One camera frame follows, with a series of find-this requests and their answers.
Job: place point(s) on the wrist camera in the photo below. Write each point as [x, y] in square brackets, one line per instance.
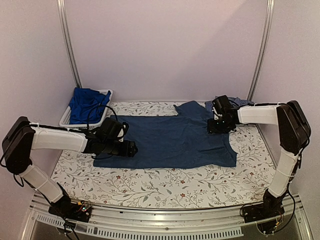
[215, 113]
[123, 131]

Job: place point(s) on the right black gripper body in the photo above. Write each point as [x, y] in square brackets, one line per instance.
[221, 127]

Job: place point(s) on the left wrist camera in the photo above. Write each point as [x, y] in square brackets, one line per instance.
[123, 131]

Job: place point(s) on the left aluminium frame post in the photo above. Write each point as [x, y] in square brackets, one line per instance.
[68, 42]

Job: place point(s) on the dark teal t-shirt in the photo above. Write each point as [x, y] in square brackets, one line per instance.
[178, 141]

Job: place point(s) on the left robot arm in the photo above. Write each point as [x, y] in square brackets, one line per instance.
[25, 137]

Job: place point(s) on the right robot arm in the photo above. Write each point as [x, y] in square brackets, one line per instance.
[294, 136]

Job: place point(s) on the bright blue garment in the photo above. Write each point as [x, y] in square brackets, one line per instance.
[85, 106]

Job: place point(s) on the aluminium frame post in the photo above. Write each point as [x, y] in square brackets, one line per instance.
[68, 42]
[262, 48]

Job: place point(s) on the white plastic laundry basket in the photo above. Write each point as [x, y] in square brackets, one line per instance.
[64, 121]

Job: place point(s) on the floral patterned table mat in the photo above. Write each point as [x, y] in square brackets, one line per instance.
[171, 188]

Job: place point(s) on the right aluminium frame post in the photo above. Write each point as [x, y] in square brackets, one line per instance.
[262, 48]

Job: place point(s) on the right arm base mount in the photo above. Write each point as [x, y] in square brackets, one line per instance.
[256, 212]

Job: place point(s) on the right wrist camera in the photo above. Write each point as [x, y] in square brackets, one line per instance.
[215, 113]

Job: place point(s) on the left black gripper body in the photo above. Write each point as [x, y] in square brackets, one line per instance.
[127, 151]

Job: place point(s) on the folded blue checkered shirt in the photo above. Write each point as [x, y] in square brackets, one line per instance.
[234, 101]

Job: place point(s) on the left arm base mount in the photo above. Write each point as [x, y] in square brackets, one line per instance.
[80, 211]

